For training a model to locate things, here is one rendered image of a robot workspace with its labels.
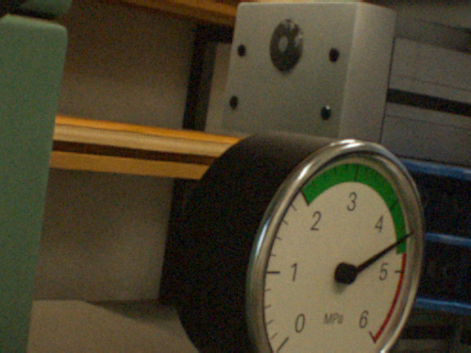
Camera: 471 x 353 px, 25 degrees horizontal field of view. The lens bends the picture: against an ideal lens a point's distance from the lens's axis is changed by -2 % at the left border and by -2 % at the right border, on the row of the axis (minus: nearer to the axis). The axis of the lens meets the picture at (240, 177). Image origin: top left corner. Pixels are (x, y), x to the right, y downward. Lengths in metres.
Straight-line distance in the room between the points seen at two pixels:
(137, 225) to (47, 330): 3.46
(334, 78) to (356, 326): 0.41
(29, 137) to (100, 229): 3.42
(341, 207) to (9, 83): 0.08
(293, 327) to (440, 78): 0.47
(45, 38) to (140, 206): 3.52
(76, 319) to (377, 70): 0.35
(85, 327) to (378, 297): 0.11
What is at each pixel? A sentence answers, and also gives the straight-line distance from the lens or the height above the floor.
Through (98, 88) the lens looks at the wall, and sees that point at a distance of 3.59.
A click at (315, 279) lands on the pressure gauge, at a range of 0.25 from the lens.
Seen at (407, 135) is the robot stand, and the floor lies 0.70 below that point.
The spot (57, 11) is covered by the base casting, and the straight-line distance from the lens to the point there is 0.27.
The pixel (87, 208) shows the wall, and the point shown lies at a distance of 3.63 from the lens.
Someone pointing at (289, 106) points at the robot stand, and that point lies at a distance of 0.69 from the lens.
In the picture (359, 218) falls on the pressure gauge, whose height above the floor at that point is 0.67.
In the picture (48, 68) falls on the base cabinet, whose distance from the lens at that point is 0.27.
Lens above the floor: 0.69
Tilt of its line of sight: 3 degrees down
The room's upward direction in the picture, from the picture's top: 8 degrees clockwise
